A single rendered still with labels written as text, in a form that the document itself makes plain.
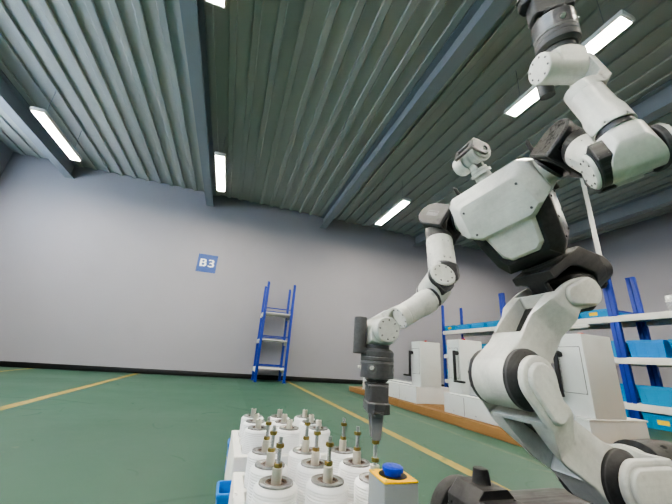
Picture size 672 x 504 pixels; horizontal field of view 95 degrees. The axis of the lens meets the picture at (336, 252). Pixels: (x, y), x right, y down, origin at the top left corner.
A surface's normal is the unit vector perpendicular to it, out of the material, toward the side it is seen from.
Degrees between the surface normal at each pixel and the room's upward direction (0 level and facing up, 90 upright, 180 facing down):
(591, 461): 90
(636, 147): 131
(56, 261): 90
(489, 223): 123
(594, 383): 90
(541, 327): 90
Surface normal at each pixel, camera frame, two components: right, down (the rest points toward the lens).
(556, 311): 0.07, 0.05
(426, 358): 0.33, -0.29
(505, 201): -0.62, 0.27
